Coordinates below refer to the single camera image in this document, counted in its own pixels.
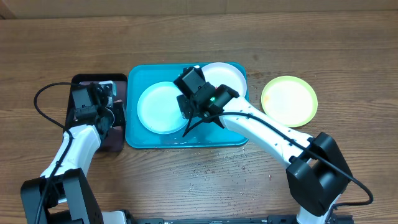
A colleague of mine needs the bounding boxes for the teal plastic tray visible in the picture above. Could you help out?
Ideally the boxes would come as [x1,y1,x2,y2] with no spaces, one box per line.
[125,63,248,149]

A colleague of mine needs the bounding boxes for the light blue plate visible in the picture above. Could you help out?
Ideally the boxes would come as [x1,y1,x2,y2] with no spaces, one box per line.
[137,82,188,134]

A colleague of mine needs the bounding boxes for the white plate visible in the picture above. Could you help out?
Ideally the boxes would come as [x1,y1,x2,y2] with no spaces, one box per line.
[201,62,247,96]

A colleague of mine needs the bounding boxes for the yellow plate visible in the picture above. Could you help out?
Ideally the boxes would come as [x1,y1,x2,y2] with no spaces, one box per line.
[261,76,318,128]

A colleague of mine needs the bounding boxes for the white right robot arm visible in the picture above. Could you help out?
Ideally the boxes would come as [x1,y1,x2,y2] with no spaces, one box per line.
[177,92,353,223]

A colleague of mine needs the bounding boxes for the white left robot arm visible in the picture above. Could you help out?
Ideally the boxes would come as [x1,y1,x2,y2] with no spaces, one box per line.
[21,102,134,224]

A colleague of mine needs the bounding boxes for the black tray with pink water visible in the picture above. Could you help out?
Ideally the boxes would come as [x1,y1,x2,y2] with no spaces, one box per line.
[71,73,127,152]

